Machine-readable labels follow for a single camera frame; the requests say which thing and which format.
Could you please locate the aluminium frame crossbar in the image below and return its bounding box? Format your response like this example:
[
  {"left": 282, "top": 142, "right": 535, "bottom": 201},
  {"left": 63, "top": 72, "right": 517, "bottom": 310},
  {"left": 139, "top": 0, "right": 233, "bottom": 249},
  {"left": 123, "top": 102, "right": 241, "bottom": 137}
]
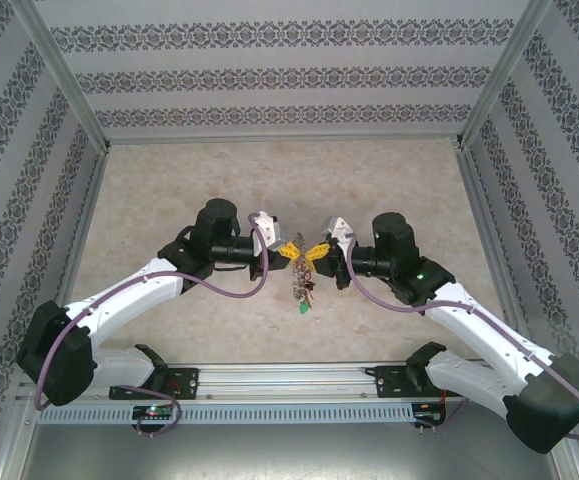
[{"left": 104, "top": 132, "right": 465, "bottom": 147}]

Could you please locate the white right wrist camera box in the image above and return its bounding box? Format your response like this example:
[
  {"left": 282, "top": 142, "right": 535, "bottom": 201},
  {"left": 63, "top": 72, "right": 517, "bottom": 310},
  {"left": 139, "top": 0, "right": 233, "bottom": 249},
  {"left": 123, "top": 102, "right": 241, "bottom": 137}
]
[{"left": 321, "top": 215, "right": 356, "bottom": 247}]

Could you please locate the grey slotted cable duct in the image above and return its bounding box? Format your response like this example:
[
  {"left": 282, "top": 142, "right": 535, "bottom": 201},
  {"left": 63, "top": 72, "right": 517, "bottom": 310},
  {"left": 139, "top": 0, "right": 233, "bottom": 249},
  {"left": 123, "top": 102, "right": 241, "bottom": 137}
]
[{"left": 36, "top": 402, "right": 416, "bottom": 425}]

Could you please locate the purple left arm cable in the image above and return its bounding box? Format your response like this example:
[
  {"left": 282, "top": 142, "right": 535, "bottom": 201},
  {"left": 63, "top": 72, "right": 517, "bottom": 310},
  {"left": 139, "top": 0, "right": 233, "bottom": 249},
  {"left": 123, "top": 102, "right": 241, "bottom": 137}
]
[{"left": 33, "top": 213, "right": 271, "bottom": 439}]

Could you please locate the aluminium side rail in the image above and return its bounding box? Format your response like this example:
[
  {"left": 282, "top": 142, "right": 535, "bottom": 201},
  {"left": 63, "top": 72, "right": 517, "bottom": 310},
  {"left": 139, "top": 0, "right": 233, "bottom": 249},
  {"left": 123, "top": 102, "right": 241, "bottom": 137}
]
[
  {"left": 453, "top": 142, "right": 538, "bottom": 361},
  {"left": 36, "top": 147, "right": 113, "bottom": 366}
]

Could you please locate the grey metal sheet panel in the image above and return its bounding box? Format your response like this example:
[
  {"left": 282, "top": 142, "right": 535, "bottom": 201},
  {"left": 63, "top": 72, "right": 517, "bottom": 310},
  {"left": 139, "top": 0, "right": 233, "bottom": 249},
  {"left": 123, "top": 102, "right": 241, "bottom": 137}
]
[{"left": 0, "top": 422, "right": 579, "bottom": 480}]

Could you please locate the small circuit board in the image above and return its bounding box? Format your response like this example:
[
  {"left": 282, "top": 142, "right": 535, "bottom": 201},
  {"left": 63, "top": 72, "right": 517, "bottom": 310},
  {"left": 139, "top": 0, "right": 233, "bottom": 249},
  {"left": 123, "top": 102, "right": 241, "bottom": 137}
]
[
  {"left": 132, "top": 403, "right": 176, "bottom": 421},
  {"left": 412, "top": 399, "right": 449, "bottom": 427}
]

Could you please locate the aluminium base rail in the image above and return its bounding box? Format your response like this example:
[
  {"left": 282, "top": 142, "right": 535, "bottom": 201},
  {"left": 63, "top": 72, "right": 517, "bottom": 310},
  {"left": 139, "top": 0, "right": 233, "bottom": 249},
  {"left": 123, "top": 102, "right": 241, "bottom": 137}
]
[{"left": 17, "top": 362, "right": 556, "bottom": 402}]

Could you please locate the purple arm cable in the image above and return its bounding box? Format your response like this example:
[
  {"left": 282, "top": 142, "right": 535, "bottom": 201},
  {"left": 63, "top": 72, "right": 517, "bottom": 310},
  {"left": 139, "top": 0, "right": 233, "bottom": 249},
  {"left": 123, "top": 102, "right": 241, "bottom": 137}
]
[
  {"left": 343, "top": 242, "right": 579, "bottom": 442},
  {"left": 33, "top": 213, "right": 271, "bottom": 439}
]

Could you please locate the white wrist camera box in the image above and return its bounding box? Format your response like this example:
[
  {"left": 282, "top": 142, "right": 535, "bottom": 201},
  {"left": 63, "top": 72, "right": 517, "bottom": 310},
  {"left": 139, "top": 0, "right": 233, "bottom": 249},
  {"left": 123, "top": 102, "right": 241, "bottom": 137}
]
[
  {"left": 248, "top": 211, "right": 290, "bottom": 254},
  {"left": 321, "top": 215, "right": 356, "bottom": 247}
]

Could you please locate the aluminium frame post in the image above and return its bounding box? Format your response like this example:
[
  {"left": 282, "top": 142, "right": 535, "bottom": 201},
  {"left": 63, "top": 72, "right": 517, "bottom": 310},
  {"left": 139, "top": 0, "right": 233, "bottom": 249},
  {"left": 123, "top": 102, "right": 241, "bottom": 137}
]
[
  {"left": 458, "top": 0, "right": 554, "bottom": 150},
  {"left": 8, "top": 0, "right": 111, "bottom": 152}
]

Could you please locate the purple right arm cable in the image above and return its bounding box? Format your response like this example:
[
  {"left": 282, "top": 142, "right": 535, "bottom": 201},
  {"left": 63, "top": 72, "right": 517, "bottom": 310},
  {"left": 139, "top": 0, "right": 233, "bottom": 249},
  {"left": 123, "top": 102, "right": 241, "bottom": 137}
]
[{"left": 343, "top": 242, "right": 579, "bottom": 442}]

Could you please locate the large silver serrated keyring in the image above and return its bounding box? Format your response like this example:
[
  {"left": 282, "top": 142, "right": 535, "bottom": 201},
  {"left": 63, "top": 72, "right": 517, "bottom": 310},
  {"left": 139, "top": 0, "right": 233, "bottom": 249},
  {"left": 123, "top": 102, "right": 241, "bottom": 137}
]
[{"left": 288, "top": 230, "right": 319, "bottom": 307}]

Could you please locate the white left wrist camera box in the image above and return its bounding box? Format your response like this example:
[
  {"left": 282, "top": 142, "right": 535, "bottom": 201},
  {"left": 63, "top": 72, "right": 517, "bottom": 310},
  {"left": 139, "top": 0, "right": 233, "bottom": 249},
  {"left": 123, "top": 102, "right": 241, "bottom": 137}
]
[{"left": 248, "top": 211, "right": 290, "bottom": 254}]

